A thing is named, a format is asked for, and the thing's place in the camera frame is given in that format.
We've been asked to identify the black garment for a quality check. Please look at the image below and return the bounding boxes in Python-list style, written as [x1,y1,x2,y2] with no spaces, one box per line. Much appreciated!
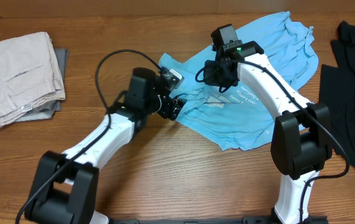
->
[320,21,355,167]

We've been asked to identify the folded grey garment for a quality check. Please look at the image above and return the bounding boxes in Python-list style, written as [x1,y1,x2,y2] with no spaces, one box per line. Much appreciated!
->
[15,49,69,122]

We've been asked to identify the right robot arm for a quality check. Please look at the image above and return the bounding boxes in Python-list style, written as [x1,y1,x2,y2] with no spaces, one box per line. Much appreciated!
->
[200,24,332,223]

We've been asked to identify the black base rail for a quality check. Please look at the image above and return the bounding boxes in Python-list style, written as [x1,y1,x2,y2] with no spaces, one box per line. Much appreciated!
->
[108,215,330,224]

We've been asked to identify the light blue t-shirt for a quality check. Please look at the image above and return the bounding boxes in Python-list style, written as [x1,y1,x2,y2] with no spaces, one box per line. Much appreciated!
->
[159,11,318,151]

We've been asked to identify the folded beige trousers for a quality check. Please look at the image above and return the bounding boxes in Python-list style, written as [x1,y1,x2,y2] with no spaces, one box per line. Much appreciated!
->
[0,32,65,128]

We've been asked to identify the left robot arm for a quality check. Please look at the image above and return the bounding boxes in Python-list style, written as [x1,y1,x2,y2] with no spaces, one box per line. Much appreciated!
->
[18,68,185,224]

